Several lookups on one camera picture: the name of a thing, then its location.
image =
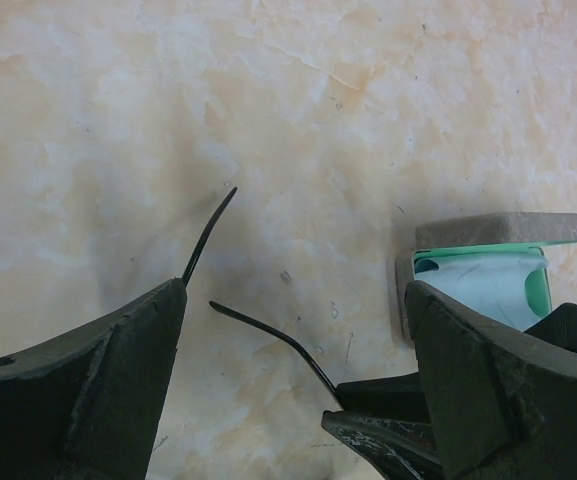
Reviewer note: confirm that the light blue cleaning cloth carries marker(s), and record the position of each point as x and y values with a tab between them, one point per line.
510	287

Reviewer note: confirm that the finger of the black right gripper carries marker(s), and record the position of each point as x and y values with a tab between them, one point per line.
402	397
396	449

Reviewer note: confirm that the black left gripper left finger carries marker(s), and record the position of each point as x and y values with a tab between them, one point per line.
87	403

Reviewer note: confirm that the grey glasses case green lining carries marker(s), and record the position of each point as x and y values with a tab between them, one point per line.
505	231

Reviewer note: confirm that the black aviator sunglasses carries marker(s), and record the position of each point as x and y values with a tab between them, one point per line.
229	312

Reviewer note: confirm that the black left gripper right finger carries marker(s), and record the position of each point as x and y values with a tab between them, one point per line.
503	404

